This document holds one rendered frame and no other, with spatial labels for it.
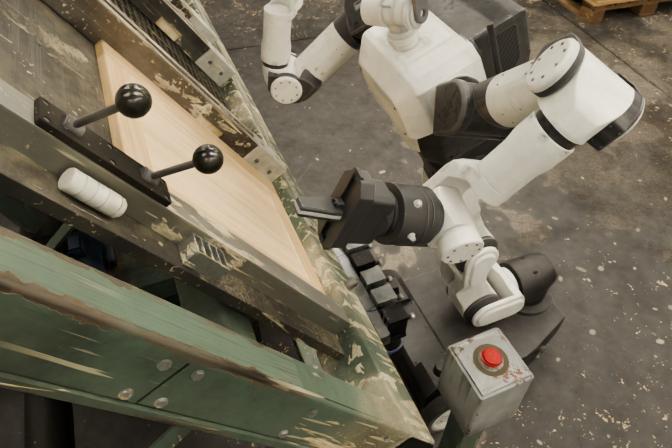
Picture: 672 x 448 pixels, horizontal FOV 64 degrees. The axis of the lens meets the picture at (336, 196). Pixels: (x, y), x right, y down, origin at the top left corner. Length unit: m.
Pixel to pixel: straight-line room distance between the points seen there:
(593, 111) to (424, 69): 0.41
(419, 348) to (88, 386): 1.50
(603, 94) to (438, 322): 1.44
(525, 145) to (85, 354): 0.55
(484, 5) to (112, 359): 0.91
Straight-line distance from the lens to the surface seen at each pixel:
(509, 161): 0.74
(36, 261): 0.49
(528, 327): 2.13
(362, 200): 0.67
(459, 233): 0.79
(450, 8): 1.17
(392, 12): 1.05
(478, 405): 1.10
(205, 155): 0.67
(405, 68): 1.07
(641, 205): 3.04
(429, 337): 1.99
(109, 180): 0.72
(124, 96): 0.61
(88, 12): 1.14
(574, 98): 0.71
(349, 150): 2.96
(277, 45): 1.32
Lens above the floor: 1.87
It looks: 44 degrees down
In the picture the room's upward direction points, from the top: straight up
